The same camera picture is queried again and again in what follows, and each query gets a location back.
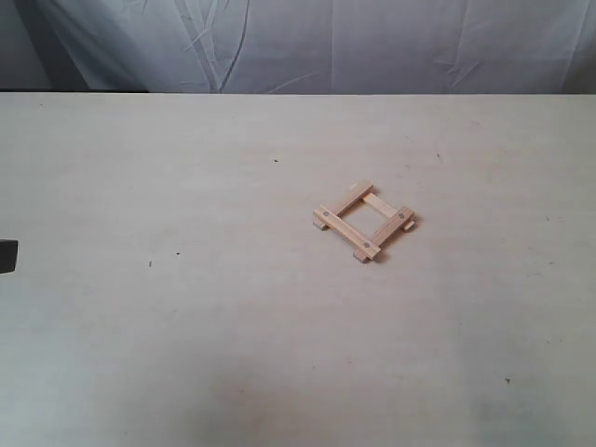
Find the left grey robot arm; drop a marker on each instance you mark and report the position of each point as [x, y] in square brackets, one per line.
[8, 255]

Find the wood strip with dark magnets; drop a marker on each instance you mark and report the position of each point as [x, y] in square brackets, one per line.
[386, 231]

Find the white backdrop cloth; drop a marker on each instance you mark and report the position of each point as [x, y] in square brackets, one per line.
[299, 47]

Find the plain wood strip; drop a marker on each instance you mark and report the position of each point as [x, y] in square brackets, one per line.
[364, 250]
[373, 201]

